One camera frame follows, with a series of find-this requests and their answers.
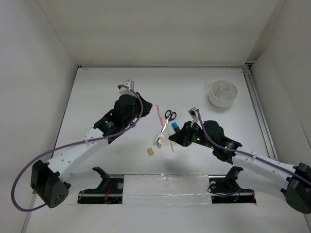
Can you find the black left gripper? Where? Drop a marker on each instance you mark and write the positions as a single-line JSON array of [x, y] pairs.
[[146, 107]]

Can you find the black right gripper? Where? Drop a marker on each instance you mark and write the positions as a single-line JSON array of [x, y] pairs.
[[181, 138]]

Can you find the blue black highlighter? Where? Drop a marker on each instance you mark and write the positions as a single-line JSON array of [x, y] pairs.
[[175, 127]]

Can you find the pink pen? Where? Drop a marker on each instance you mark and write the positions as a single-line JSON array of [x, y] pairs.
[[159, 115]]

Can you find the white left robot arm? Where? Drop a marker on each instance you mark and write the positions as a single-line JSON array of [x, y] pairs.
[[54, 180]]

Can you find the small yellow eraser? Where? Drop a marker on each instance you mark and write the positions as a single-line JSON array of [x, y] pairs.
[[150, 151]]

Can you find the white round compartment container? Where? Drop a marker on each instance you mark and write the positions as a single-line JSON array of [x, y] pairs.
[[222, 93]]

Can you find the black handled scissors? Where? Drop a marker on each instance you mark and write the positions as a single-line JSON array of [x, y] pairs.
[[169, 116]]

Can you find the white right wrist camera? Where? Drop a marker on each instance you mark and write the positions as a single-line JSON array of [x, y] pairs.
[[195, 115]]

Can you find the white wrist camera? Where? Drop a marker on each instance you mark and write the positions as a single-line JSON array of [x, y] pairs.
[[126, 87], [195, 115]]

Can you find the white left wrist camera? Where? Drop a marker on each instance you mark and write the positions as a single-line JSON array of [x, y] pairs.
[[126, 87]]

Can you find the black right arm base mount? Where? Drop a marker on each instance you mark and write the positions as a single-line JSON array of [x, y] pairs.
[[224, 189]]

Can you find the aluminium rail right side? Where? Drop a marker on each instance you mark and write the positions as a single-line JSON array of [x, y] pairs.
[[259, 112]]

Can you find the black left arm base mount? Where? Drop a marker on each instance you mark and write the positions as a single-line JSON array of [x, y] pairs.
[[109, 190]]

